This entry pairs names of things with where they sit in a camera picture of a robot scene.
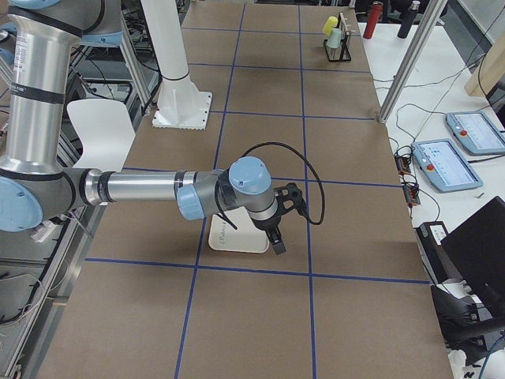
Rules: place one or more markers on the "orange usb hub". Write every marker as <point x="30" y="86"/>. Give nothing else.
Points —
<point x="411" y="194"/>
<point x="403" y="164"/>

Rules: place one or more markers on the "near teach pendant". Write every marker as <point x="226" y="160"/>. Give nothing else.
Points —
<point x="444" y="166"/>

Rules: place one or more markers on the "orange usb hub far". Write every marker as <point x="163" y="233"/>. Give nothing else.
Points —
<point x="403" y="164"/>

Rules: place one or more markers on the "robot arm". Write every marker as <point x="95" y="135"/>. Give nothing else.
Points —
<point x="62" y="155"/>

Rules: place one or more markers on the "orange usb hub near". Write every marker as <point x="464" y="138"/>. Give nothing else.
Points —
<point x="411" y="194"/>

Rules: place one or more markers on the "black bottle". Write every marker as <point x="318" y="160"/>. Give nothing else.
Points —
<point x="409" y="11"/>

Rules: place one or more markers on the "black mini computer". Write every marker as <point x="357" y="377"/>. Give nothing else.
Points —
<point x="439" y="266"/>

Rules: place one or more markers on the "red bottle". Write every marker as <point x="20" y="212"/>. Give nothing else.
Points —
<point x="373" y="19"/>

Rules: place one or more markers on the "yellow cup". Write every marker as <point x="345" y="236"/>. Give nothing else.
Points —
<point x="329" y="24"/>

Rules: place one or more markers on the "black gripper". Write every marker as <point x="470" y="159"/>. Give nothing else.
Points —
<point x="268" y="225"/>

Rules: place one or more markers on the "teach pendant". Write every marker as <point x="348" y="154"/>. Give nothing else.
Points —
<point x="444" y="166"/>
<point x="476" y="133"/>

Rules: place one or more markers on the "far teach pendant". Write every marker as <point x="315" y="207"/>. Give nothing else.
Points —
<point x="476" y="133"/>

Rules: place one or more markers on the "cream rabbit tray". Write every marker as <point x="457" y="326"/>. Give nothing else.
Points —
<point x="246" y="239"/>

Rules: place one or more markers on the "white plastic chair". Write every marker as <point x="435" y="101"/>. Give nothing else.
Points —
<point x="105" y="131"/>

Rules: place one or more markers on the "black wire cup rack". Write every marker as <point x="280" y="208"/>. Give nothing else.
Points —
<point x="341" y="54"/>

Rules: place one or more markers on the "green cup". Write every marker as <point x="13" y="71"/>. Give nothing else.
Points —
<point x="335" y="38"/>

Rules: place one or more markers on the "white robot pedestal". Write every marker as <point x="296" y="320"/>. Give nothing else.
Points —
<point x="180" y="103"/>

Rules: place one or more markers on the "aluminium frame post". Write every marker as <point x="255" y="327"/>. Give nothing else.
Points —
<point x="417" y="44"/>

